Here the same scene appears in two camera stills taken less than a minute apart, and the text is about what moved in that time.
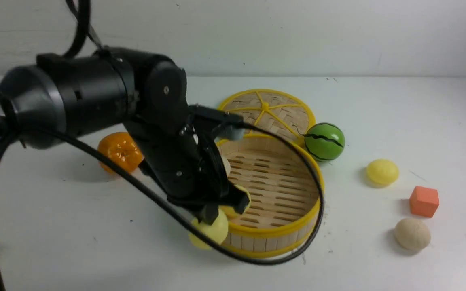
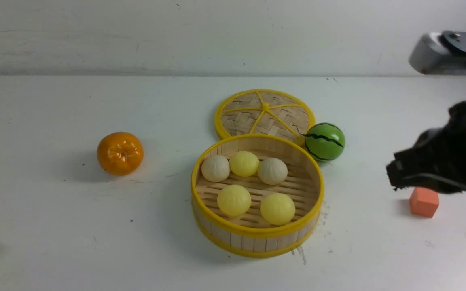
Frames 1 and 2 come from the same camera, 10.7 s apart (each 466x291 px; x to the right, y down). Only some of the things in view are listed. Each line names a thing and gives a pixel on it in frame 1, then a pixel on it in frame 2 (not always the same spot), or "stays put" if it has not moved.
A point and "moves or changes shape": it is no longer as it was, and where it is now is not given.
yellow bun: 230,210 -> 244,163
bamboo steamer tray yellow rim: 285,195 stays put
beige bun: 412,234 -> 272,171
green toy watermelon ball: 324,142 stays put
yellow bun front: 218,230 moves or changes shape
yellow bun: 382,171 -> 277,209
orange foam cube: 424,201 stays put
